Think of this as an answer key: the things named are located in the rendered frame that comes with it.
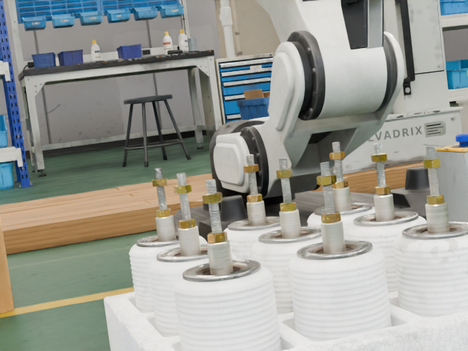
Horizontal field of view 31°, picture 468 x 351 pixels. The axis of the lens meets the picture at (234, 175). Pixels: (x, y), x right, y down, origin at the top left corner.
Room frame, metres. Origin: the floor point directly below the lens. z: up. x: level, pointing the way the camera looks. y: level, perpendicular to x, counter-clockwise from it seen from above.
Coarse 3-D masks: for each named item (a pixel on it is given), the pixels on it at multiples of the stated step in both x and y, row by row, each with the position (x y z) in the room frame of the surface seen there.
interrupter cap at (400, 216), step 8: (360, 216) 1.01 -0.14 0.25; (368, 216) 1.01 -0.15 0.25; (400, 216) 0.99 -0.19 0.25; (408, 216) 0.97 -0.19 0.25; (416, 216) 0.97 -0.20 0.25; (360, 224) 0.96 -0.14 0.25; (368, 224) 0.96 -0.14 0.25; (376, 224) 0.95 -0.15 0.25; (384, 224) 0.95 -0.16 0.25; (392, 224) 0.95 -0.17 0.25
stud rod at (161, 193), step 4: (156, 168) 1.03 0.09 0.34; (160, 168) 1.03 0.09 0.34; (156, 172) 1.03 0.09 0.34; (160, 172) 1.02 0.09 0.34; (156, 176) 1.02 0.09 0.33; (160, 176) 1.03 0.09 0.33; (160, 188) 1.02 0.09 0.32; (160, 192) 1.02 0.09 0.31; (164, 192) 1.03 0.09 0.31; (160, 196) 1.02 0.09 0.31; (164, 196) 1.03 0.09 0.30; (160, 200) 1.02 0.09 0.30; (164, 200) 1.03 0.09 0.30; (160, 204) 1.02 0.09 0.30; (164, 204) 1.03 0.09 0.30; (160, 208) 1.02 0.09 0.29; (164, 208) 1.02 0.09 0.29
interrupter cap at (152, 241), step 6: (138, 240) 1.03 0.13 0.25; (144, 240) 1.04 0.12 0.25; (150, 240) 1.03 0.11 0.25; (156, 240) 1.04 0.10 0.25; (174, 240) 1.00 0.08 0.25; (138, 246) 1.01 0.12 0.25; (144, 246) 1.00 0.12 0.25; (150, 246) 0.99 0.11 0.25; (156, 246) 0.99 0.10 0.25; (162, 246) 0.99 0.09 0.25
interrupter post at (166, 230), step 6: (156, 222) 1.02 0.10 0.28; (162, 222) 1.02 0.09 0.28; (168, 222) 1.02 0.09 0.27; (162, 228) 1.02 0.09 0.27; (168, 228) 1.02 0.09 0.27; (174, 228) 1.03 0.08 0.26; (162, 234) 1.02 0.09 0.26; (168, 234) 1.02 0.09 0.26; (174, 234) 1.02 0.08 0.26; (162, 240) 1.02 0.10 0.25; (168, 240) 1.02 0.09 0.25
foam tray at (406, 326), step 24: (120, 312) 0.99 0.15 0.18; (408, 312) 0.84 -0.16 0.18; (120, 336) 0.97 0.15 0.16; (144, 336) 0.87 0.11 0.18; (288, 336) 0.80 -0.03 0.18; (360, 336) 0.78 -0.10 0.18; (384, 336) 0.77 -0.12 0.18; (408, 336) 0.77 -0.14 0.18; (432, 336) 0.78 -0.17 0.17; (456, 336) 0.79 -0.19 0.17
